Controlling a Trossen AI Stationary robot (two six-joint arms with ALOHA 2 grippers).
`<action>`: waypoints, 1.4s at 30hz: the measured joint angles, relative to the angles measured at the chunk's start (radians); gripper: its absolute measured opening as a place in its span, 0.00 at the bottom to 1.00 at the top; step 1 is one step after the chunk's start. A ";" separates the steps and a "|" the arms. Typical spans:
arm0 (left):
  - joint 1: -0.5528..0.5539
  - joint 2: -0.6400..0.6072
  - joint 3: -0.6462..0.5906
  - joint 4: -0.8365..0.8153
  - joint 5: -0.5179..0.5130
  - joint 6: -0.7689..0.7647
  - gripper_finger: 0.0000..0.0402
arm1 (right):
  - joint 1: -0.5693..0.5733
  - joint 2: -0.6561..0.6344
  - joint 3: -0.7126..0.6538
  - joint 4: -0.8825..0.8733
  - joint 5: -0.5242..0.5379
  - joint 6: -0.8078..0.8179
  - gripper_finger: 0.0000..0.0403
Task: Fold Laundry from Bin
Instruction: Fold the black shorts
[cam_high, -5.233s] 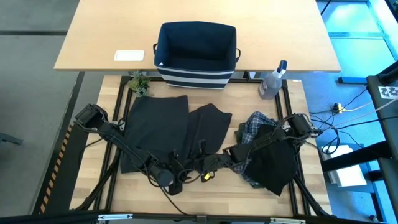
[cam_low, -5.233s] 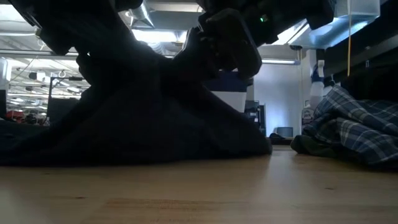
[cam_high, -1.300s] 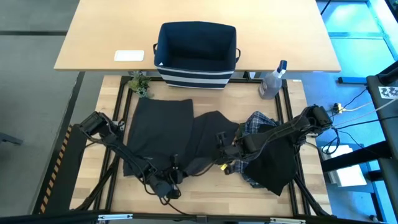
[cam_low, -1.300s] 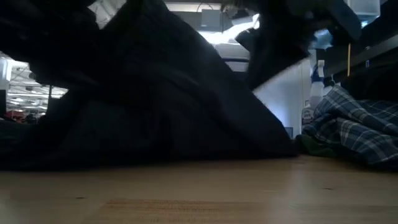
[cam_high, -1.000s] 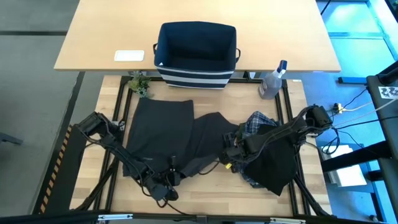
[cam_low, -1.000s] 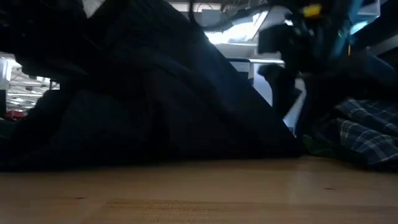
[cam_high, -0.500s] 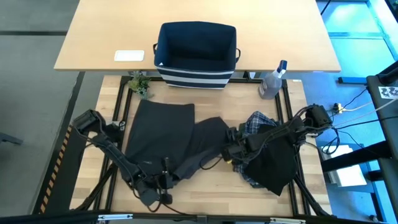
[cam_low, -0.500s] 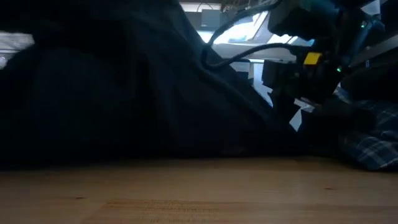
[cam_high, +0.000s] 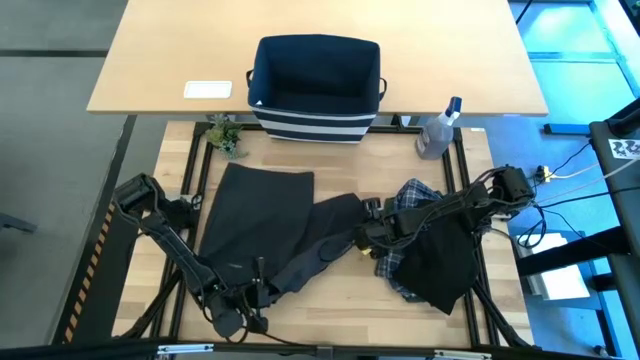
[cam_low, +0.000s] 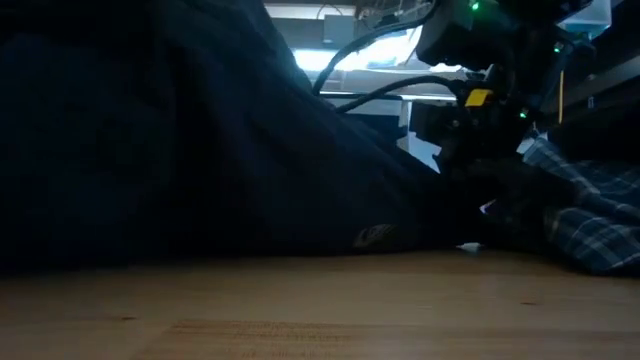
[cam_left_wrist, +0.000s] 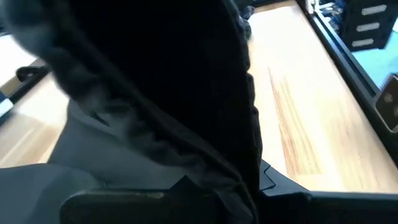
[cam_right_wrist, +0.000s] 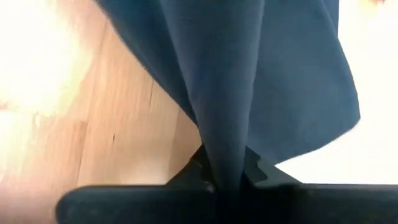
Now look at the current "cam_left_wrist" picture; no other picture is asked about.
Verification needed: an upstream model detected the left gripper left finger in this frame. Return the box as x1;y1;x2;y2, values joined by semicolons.
60;175;224;224

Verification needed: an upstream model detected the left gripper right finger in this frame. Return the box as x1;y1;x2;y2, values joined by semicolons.
257;159;398;224

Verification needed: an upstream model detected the dark garment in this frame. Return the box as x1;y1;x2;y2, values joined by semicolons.
0;0;264;224

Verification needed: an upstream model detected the black drawer cabinet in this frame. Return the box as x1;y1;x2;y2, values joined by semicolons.
340;0;398;52

